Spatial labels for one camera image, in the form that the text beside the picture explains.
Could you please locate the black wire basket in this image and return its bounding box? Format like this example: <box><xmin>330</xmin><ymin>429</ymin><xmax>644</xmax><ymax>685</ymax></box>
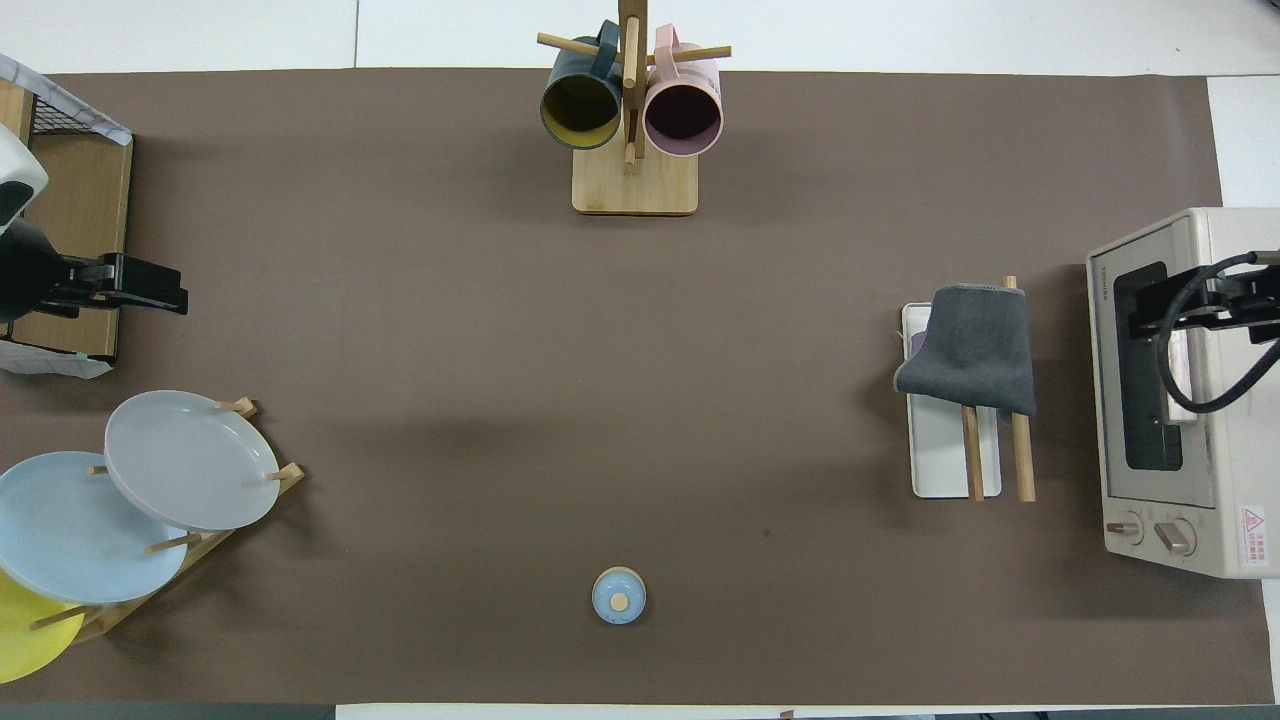
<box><xmin>19</xmin><ymin>88</ymin><xmax>77</xmax><ymax>137</ymax></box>

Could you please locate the small blue bell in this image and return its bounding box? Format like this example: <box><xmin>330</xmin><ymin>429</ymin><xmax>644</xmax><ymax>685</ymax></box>
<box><xmin>591</xmin><ymin>565</ymin><xmax>648</xmax><ymax>627</ymax></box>

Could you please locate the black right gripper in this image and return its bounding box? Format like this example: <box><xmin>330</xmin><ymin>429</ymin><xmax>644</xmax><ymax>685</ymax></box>
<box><xmin>1129</xmin><ymin>269</ymin><xmax>1280</xmax><ymax>347</ymax></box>

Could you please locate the wooden mug tree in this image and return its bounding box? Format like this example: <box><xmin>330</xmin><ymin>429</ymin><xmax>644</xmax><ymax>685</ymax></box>
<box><xmin>536</xmin><ymin>0</ymin><xmax>733</xmax><ymax>217</ymax></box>

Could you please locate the wooden plate stand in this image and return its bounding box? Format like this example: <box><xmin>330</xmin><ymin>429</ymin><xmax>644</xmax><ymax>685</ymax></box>
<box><xmin>29</xmin><ymin>396</ymin><xmax>307</xmax><ymax>645</ymax></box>

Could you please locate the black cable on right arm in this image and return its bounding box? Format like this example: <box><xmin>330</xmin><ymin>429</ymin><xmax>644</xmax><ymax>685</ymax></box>
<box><xmin>1154</xmin><ymin>251</ymin><xmax>1280</xmax><ymax>414</ymax></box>

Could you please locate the pink mug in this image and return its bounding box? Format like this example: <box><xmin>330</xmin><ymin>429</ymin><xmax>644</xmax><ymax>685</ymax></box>
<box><xmin>643</xmin><ymin>23</ymin><xmax>725</xmax><ymax>159</ymax></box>

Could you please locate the dark teal mug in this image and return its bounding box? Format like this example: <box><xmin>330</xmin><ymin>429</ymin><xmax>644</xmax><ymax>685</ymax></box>
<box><xmin>539</xmin><ymin>19</ymin><xmax>624</xmax><ymax>152</ymax></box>

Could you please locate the grey plate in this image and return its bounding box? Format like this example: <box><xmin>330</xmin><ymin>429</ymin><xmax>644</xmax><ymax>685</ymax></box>
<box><xmin>103</xmin><ymin>389</ymin><xmax>282</xmax><ymax>533</ymax></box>

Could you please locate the beige toaster oven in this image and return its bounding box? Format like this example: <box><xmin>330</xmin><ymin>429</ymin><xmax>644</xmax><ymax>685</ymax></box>
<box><xmin>1086</xmin><ymin>207</ymin><xmax>1280</xmax><ymax>580</ymax></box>

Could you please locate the purple and grey towel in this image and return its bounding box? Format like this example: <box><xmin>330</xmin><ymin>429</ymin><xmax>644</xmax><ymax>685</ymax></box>
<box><xmin>892</xmin><ymin>284</ymin><xmax>1039</xmax><ymax>418</ymax></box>

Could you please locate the yellow plate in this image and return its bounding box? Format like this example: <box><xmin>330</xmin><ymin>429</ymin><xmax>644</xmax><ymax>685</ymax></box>
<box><xmin>0</xmin><ymin>568</ymin><xmax>87</xmax><ymax>686</ymax></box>

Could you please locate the light blue plate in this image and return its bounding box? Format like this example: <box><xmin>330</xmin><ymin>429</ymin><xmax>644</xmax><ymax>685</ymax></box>
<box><xmin>0</xmin><ymin>450</ymin><xmax>190</xmax><ymax>606</ymax></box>

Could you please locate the brown table mat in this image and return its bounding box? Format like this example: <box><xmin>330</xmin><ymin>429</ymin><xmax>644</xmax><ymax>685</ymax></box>
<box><xmin>0</xmin><ymin>67</ymin><xmax>1277</xmax><ymax>707</ymax></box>

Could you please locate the wooden shelf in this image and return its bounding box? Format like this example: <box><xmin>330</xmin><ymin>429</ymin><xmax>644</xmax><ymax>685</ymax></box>
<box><xmin>0</xmin><ymin>77</ymin><xmax>135</xmax><ymax>362</ymax></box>

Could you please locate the white rack with wooden bars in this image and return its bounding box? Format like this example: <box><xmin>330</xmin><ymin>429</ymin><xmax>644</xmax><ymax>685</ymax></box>
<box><xmin>900</xmin><ymin>275</ymin><xmax>1038</xmax><ymax>504</ymax></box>

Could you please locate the translucent white plastic bag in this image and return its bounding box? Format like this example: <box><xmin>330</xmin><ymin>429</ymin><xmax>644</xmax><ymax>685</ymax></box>
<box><xmin>0</xmin><ymin>338</ymin><xmax>114</xmax><ymax>380</ymax></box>

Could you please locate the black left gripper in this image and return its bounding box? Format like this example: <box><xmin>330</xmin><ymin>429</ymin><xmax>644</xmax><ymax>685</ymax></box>
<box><xmin>0</xmin><ymin>220</ymin><xmax>190</xmax><ymax>324</ymax></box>

